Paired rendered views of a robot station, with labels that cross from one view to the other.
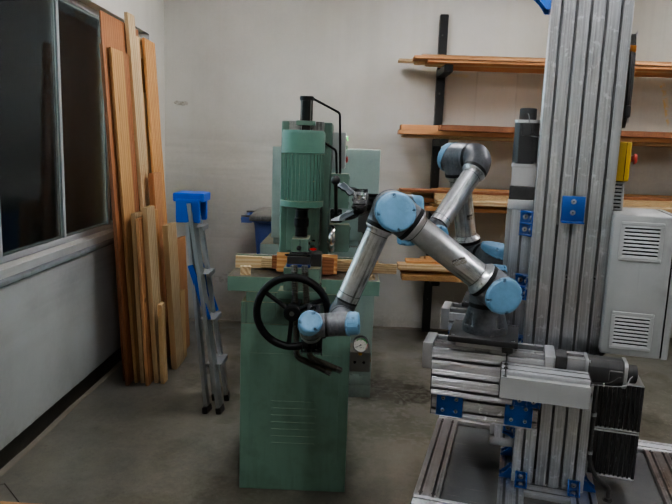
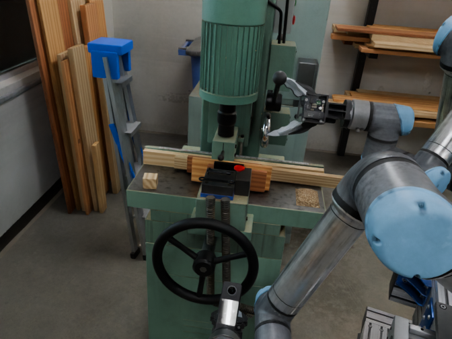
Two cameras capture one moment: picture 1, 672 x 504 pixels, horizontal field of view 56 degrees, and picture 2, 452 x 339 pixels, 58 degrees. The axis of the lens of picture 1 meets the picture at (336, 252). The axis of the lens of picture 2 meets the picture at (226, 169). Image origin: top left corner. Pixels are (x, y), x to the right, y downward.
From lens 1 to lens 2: 1.41 m
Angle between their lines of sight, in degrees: 19
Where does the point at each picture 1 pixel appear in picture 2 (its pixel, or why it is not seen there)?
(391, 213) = (407, 245)
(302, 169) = (230, 50)
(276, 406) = (188, 324)
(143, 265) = (74, 107)
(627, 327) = not seen: outside the picture
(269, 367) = not seen: hidden behind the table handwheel
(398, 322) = (317, 145)
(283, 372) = not seen: hidden behind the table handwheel
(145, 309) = (80, 149)
